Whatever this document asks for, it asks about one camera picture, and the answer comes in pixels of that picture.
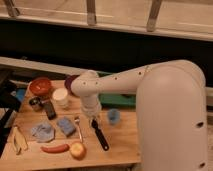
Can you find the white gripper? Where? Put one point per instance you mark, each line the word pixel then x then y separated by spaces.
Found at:
pixel 90 106

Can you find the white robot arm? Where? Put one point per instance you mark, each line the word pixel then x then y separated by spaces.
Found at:
pixel 170 107

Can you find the green plastic tray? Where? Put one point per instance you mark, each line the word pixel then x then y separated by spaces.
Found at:
pixel 117 100

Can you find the metal spoon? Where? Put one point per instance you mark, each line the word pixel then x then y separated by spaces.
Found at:
pixel 77 122

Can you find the small blue cup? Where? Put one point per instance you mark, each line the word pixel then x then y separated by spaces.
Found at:
pixel 113 116

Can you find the blue sponge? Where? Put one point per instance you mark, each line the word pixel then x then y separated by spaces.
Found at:
pixel 66 126

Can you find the white cup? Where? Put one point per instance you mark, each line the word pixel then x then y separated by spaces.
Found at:
pixel 60 96

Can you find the purple bowl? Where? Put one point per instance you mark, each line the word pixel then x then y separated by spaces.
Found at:
pixel 68 81

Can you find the black rectangular device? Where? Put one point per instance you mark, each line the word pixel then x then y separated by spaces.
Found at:
pixel 49 109

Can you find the red sausage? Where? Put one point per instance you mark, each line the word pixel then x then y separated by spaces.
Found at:
pixel 56 149

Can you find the red bowl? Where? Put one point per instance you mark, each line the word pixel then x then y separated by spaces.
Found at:
pixel 40 86

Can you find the light blue cloth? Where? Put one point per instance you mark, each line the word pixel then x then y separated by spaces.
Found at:
pixel 43 132

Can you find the small metal cup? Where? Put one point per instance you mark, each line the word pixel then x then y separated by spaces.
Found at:
pixel 35 103

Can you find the blue object behind table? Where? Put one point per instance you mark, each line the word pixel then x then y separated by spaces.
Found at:
pixel 20 94

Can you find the peeled banana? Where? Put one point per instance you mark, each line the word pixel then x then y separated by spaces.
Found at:
pixel 19 142

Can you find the black chair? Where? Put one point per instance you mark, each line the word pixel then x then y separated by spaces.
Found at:
pixel 7 100

